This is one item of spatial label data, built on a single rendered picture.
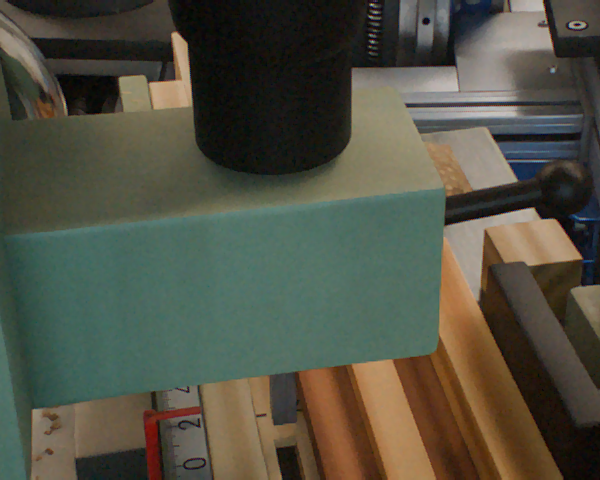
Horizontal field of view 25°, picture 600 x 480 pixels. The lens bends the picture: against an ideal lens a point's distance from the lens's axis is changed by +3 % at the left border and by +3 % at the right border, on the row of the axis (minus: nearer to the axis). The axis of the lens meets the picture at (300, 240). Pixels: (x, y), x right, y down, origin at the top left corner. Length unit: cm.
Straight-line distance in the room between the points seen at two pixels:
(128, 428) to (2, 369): 27
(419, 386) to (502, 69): 72
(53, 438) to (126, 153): 32
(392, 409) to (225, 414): 6
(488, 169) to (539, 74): 47
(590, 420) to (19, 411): 18
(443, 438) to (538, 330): 6
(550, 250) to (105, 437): 23
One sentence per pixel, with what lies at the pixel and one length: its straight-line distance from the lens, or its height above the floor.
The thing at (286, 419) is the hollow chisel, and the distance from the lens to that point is 50.
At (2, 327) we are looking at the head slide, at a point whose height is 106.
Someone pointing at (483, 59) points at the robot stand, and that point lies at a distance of 123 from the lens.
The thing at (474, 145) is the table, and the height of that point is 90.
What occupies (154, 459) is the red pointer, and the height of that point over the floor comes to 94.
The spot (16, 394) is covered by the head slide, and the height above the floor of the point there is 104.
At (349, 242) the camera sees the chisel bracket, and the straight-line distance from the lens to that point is 41.
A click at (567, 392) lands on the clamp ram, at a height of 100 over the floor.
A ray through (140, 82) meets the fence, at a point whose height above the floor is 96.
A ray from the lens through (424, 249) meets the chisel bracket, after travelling 42.
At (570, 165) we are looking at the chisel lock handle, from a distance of 46.
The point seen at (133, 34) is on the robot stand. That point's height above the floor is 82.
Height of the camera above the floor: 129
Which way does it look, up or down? 35 degrees down
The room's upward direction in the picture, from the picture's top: 1 degrees counter-clockwise
